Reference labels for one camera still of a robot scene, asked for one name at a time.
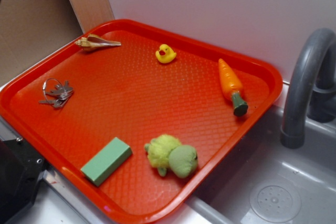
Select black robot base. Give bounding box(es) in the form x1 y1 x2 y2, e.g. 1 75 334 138
1 140 47 223

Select red plastic tray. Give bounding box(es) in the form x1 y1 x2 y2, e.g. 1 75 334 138
1 20 282 223

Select yellow rubber duck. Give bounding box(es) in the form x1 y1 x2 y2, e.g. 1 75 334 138
155 44 177 64

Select green plush turtle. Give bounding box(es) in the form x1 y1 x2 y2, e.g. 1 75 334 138
144 134 198 179

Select orange toy carrot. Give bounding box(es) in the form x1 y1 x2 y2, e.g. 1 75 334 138
218 59 248 117

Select green rectangular block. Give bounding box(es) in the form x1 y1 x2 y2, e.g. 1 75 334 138
81 137 132 187

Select beige spiral seashell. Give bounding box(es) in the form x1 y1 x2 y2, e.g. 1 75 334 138
75 34 121 52

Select grey toy sink basin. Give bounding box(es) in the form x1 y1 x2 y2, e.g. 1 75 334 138
183 104 336 224

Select grey toy faucet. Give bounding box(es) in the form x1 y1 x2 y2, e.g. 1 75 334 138
280 28 335 149

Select silver keys on ring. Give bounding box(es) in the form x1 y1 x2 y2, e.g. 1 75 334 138
38 78 74 109

